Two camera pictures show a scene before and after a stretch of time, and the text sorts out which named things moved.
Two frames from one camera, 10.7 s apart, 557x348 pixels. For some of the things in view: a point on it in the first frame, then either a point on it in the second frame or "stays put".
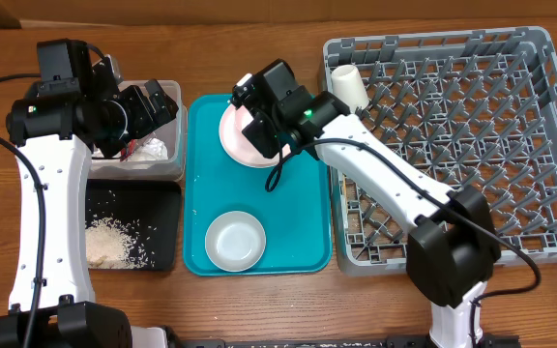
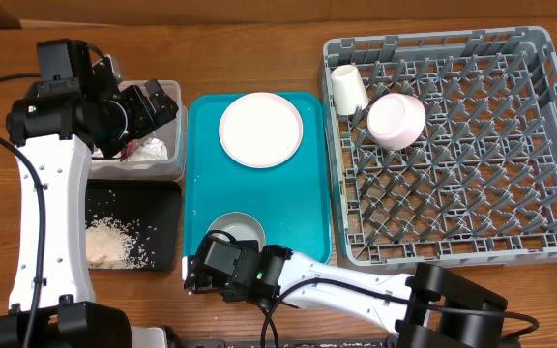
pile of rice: (110, 245) stays put
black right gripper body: (265, 137) -> (224, 289)
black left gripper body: (139, 117) stays put
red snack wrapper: (126, 153) stays put
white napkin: (153, 150) stays put
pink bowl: (242, 119) -> (395, 121)
